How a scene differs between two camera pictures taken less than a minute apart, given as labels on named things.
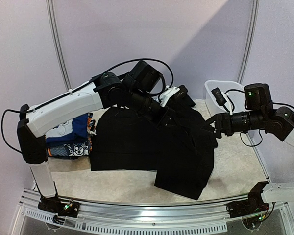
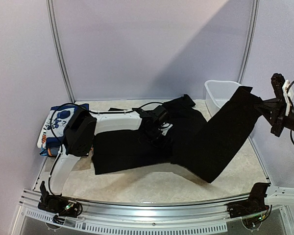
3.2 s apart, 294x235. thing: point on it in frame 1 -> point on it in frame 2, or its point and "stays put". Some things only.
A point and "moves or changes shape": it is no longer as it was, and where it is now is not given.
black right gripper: x=223 y=125 -> x=277 y=113
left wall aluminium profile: x=57 y=44 stays put
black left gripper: x=162 y=123 -> x=165 y=145
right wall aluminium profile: x=255 y=8 stays put
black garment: x=180 y=147 moves or changes shape
